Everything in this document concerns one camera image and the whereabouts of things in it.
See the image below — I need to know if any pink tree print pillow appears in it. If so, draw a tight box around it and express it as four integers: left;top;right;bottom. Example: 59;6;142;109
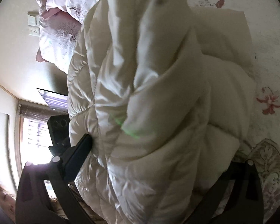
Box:
36;0;99;73

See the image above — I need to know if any window with curtain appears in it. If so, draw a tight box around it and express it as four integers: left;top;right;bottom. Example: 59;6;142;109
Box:
14;100;66;176

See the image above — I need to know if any dark framed screen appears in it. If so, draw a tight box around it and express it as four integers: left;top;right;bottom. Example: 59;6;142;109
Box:
37;88;68;113

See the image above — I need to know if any white wall switch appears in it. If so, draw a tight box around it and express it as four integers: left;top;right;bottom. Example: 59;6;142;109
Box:
28;14;39;26

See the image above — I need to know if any person's head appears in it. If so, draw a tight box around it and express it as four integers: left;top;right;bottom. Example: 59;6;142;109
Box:
0;184;16;223

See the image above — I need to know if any floral bed cover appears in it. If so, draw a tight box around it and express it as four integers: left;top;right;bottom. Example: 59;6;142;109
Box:
188;0;280;223

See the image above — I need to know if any white wall socket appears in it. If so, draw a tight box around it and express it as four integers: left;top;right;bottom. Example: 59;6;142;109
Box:
29;26;40;36

